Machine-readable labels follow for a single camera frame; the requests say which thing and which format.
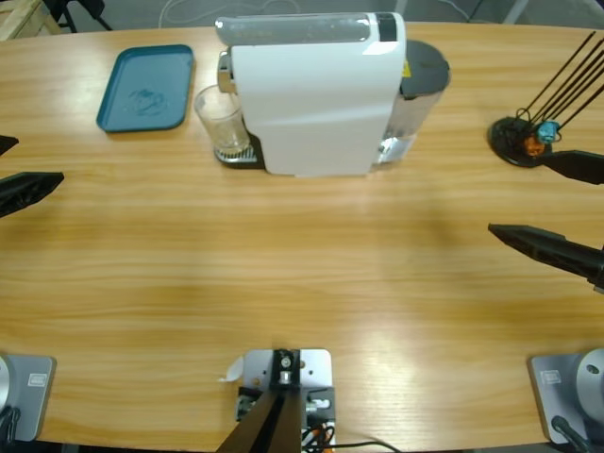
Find clear drinking glass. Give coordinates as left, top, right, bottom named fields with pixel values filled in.
left=193, top=84, right=251, bottom=159

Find grey translucent machine lever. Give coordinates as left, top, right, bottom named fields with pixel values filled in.
left=214, top=12, right=379, bottom=47

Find blue coffee capsule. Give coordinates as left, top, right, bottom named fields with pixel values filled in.
left=537, top=120, right=561, bottom=144

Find white capsule coffee machine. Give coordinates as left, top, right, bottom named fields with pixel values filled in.
left=216, top=11, right=408, bottom=179

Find black capsule holder with rods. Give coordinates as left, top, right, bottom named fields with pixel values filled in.
left=488, top=30, right=604, bottom=167

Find wooden crate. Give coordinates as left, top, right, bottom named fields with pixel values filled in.
left=0, top=0, right=62, bottom=42

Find black stand legs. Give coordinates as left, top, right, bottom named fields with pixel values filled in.
left=44, top=0, right=114, bottom=33

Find teal plastic tray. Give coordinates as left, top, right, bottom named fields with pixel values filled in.
left=95, top=43, right=196, bottom=134

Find clear water tank dark lid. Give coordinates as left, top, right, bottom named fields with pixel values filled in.
left=376, top=40, right=452, bottom=166

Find metal drip tray grille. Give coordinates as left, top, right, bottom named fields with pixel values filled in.
left=212, top=141, right=263, bottom=166

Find white paper tag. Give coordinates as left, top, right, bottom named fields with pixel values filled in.
left=216, top=356, right=245, bottom=383

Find grey base plate with disc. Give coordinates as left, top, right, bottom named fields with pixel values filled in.
left=0, top=354, right=58, bottom=444
left=527, top=347, right=604, bottom=445

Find light grey frame leg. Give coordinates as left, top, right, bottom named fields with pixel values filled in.
left=500, top=0, right=530, bottom=25

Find black base cable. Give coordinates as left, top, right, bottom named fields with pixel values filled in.
left=550, top=414, right=591, bottom=453
left=0, top=405, right=23, bottom=445

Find white mount block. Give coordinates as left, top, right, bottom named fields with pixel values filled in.
left=235, top=347, right=339, bottom=447

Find black cable by mount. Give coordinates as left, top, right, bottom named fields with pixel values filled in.
left=329, top=441, right=402, bottom=453

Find orange cable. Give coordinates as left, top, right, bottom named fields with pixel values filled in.
left=301, top=422, right=337, bottom=447

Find dark mount post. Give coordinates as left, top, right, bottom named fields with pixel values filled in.
left=215, top=348, right=303, bottom=453

